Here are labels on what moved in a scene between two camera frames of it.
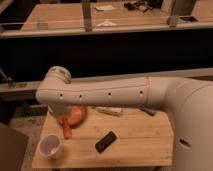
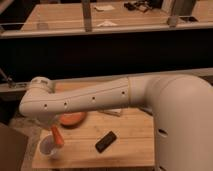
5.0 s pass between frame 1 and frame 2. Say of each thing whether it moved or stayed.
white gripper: moved
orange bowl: stayed
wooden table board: stayed
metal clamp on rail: stayed
